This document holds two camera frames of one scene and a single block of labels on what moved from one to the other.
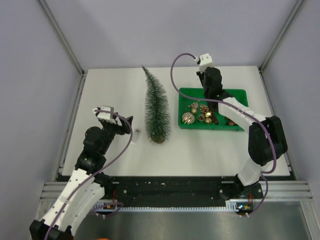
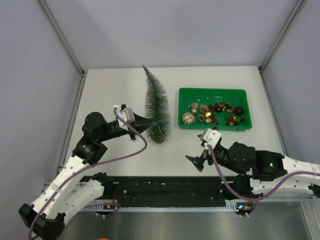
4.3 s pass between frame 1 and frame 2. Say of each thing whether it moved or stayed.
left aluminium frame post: stayed
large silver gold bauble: stayed
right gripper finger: moved
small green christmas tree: stayed
